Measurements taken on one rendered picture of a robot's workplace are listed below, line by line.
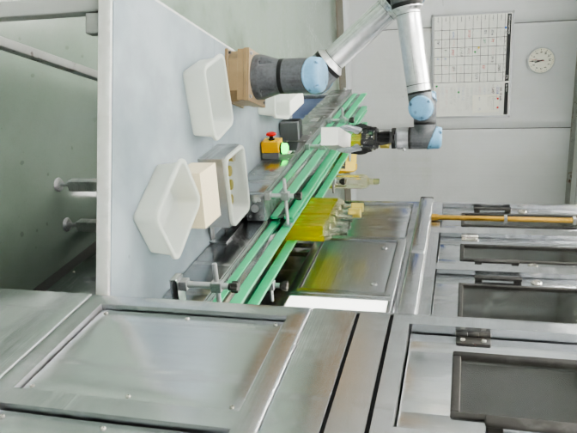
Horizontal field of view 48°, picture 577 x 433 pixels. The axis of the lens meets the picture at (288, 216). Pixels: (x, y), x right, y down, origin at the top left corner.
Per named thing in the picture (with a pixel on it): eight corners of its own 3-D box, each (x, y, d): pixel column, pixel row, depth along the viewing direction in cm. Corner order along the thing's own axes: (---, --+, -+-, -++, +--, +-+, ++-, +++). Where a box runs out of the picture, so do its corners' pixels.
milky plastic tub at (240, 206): (207, 228, 202) (233, 228, 199) (198, 158, 193) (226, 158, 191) (226, 208, 217) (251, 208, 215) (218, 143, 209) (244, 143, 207)
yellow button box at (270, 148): (261, 159, 254) (279, 159, 252) (258, 141, 251) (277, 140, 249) (265, 154, 260) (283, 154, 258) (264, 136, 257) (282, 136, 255)
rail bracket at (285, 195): (266, 227, 217) (302, 228, 214) (262, 179, 211) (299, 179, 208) (269, 223, 220) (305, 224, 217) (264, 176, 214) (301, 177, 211)
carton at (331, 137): (321, 127, 219) (338, 126, 218) (335, 134, 242) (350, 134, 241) (320, 145, 219) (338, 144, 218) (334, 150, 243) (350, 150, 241)
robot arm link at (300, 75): (279, 56, 210) (319, 54, 206) (291, 59, 223) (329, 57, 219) (280, 94, 212) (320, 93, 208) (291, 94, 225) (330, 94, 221)
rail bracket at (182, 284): (154, 325, 162) (239, 332, 156) (144, 265, 156) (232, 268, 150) (163, 315, 166) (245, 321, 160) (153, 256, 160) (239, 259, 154)
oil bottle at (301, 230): (271, 240, 225) (331, 242, 219) (270, 225, 223) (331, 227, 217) (276, 234, 230) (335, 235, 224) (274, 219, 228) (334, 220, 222)
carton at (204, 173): (180, 228, 184) (205, 228, 182) (173, 173, 179) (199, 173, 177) (197, 214, 195) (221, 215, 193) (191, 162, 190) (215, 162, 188)
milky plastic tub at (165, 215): (122, 217, 155) (155, 218, 152) (153, 154, 169) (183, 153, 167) (147, 262, 167) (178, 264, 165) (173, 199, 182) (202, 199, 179)
